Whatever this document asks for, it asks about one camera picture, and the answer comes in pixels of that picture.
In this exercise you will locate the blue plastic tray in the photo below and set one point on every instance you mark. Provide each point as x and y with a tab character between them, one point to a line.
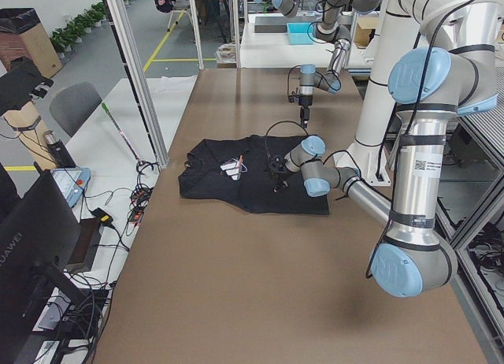
300	33

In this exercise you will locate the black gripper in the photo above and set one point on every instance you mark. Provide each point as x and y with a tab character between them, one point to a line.
280	175
304	102

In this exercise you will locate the black computer monitor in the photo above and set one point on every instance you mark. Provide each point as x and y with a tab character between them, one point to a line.
37	241

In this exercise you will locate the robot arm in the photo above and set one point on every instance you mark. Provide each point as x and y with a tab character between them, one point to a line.
410	257
328	30

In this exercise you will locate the black graphic t-shirt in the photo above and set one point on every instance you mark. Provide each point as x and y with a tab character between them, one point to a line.
253	192

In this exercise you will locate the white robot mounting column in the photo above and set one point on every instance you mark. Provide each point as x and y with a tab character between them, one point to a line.
430	52

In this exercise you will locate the aluminium frame post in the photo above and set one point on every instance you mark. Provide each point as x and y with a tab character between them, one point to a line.
122	31

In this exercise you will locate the grey office chair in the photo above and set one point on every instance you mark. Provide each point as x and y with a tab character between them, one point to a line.
73	105

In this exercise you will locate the blue teach pendant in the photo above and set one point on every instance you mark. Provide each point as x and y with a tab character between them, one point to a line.
71	182

